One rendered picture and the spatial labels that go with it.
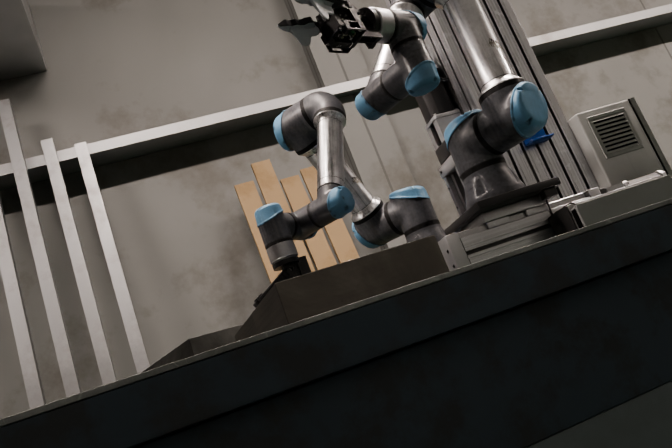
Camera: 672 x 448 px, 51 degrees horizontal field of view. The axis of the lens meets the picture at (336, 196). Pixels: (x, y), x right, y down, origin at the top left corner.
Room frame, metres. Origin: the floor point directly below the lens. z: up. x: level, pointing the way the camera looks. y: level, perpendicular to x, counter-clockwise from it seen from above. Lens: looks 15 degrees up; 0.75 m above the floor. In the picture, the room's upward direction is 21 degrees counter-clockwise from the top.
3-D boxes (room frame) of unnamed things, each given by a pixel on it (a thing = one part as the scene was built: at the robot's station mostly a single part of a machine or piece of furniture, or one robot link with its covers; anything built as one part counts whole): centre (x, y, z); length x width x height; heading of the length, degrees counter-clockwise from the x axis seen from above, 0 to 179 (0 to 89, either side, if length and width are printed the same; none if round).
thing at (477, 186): (1.72, -0.36, 1.09); 0.15 x 0.15 x 0.10
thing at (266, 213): (1.80, 0.18, 1.21); 0.09 x 0.08 x 0.11; 148
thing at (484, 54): (1.62, -0.46, 1.41); 0.15 x 0.12 x 0.55; 43
